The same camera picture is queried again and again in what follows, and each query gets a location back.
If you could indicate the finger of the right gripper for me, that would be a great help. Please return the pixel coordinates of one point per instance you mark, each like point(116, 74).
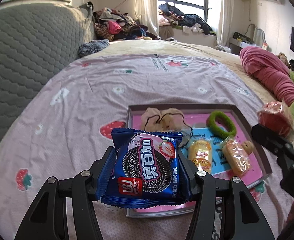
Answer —
point(275, 144)

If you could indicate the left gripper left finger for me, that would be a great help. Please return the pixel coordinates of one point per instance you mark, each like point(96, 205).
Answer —
point(46, 217)

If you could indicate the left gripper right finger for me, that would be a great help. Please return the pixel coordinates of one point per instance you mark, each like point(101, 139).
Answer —
point(242, 217)

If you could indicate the red clear snack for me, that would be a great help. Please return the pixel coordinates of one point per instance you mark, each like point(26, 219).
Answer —
point(276, 116)

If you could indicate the yellow cake snack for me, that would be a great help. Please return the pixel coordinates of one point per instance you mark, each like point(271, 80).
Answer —
point(200, 153)

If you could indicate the orange cracker pack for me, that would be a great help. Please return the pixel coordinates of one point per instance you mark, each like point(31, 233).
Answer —
point(236, 156)

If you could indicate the blue oreo cookie packet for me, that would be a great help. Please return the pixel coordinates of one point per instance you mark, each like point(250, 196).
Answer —
point(147, 171)

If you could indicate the walnut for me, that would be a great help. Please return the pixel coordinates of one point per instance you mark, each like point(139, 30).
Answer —
point(248, 146)

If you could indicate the dark shallow box tray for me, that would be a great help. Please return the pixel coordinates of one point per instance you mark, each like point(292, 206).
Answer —
point(135, 112)

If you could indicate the pink rolled blanket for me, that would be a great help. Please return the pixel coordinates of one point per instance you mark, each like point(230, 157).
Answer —
point(270, 71)

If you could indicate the beige organza scrunchie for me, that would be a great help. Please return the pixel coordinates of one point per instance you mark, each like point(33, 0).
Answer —
point(168, 120)

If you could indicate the pink strawberry print bedsheet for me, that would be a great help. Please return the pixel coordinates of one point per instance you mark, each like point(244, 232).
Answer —
point(63, 130)

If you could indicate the small bedside desk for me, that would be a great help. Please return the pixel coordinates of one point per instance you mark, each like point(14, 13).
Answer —
point(238, 41)

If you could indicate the right cream curtain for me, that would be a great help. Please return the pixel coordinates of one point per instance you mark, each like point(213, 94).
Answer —
point(226, 10)

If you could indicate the cream curtain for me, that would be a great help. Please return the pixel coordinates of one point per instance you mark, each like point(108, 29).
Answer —
point(146, 12)
point(226, 10)

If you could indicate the clothes pile on windowsill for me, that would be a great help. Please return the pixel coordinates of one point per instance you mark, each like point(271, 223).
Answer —
point(188, 22)

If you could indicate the dark blue patterned cloth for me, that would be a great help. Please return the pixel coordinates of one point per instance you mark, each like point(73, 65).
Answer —
point(92, 47)

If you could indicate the grey quilted headboard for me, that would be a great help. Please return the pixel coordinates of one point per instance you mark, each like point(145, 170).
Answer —
point(37, 41)

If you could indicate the left cream curtain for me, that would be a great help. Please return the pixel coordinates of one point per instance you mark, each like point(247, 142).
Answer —
point(146, 12)

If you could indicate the clothes pile beside bed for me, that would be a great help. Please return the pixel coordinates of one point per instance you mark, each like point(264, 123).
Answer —
point(112, 25)

